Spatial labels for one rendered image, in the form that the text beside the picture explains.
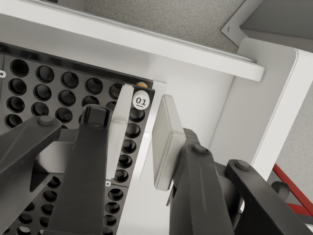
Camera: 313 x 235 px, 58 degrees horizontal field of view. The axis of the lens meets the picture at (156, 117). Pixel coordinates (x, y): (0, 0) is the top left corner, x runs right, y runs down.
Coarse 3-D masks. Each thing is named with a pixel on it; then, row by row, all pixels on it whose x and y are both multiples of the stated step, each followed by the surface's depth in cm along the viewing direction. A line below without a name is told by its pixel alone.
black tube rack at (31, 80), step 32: (0, 64) 20; (32, 64) 20; (64, 64) 23; (0, 96) 21; (32, 96) 21; (64, 96) 24; (96, 96) 21; (0, 128) 22; (64, 128) 26; (128, 128) 26; (128, 160) 27; (32, 224) 25
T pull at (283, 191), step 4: (272, 184) 25; (276, 184) 24; (280, 184) 24; (284, 184) 24; (276, 188) 24; (280, 188) 24; (284, 188) 24; (288, 188) 24; (276, 192) 24; (280, 192) 24; (284, 192) 24; (288, 192) 24; (280, 196) 24; (284, 196) 24; (284, 200) 24
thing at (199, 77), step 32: (0, 0) 19; (32, 0) 21; (0, 32) 25; (32, 32) 26; (64, 32) 26; (96, 32) 20; (128, 32) 20; (160, 32) 25; (96, 64) 27; (128, 64) 27; (160, 64) 27; (192, 64) 27; (224, 64) 22; (256, 64) 23; (192, 96) 29; (224, 96) 29; (192, 128) 30; (128, 192) 32; (160, 192) 32; (128, 224) 34; (160, 224) 34
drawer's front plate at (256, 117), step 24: (240, 48) 28; (264, 48) 23; (288, 48) 20; (264, 72) 22; (288, 72) 19; (312, 72) 19; (240, 96) 26; (264, 96) 21; (288, 96) 19; (240, 120) 24; (264, 120) 21; (288, 120) 20; (216, 144) 29; (240, 144) 23; (264, 144) 20; (264, 168) 21
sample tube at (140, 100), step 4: (136, 84) 24; (140, 84) 23; (144, 84) 24; (136, 92) 21; (140, 92) 21; (144, 92) 21; (136, 96) 20; (140, 96) 20; (144, 96) 20; (148, 96) 21; (136, 100) 20; (140, 100) 20; (144, 100) 20; (148, 100) 20; (136, 104) 21; (140, 104) 21; (144, 104) 21; (148, 104) 21; (136, 108) 21; (140, 108) 21; (144, 108) 21
